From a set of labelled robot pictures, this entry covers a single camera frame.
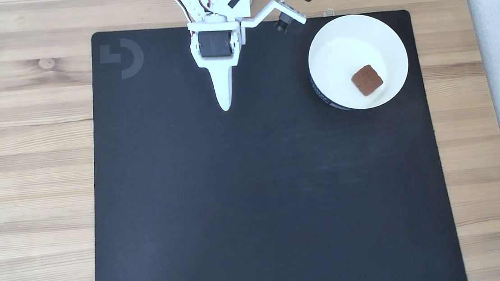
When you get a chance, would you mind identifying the brown toy block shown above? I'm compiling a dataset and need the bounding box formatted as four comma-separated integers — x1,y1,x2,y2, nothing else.
350,63,385,98

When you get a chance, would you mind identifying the black mouse mat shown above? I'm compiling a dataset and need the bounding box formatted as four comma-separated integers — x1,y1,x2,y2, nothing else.
71,2,468,281

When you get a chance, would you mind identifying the white round bowl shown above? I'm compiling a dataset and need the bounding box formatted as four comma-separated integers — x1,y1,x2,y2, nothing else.
304,10,413,114

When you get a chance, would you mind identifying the camera on white mount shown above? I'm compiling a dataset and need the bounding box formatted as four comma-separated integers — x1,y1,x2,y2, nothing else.
239,0,309,37

